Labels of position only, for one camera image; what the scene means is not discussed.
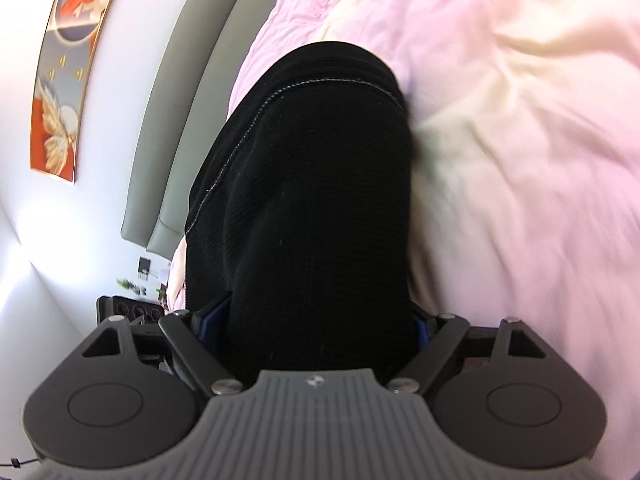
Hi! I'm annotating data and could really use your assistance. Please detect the pink and cream blanket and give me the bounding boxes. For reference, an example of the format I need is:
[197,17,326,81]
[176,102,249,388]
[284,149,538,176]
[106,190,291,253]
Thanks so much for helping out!
[167,0,640,480]

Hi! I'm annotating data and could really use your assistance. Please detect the framed wall poster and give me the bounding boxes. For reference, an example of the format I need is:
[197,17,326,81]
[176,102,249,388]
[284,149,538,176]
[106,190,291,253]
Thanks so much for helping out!
[30,0,132,187]

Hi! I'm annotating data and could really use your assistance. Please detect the grey padded headboard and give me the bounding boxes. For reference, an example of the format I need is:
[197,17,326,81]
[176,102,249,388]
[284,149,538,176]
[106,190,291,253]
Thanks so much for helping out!
[120,0,302,262]

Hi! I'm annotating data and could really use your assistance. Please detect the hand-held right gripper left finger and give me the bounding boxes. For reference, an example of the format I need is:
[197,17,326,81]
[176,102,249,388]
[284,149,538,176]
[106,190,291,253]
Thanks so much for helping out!
[75,293,246,398]

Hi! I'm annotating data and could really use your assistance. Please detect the black pants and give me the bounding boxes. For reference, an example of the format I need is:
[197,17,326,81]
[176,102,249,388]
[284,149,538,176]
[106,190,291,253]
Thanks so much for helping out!
[183,40,420,387]

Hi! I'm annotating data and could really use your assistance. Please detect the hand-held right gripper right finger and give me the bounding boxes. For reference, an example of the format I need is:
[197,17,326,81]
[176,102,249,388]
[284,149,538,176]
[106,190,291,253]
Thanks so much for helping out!
[388,311,549,396]

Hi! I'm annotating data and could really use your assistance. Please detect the dark suitcase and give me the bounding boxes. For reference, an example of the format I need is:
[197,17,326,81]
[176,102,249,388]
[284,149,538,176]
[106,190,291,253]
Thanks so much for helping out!
[96,295,167,328]

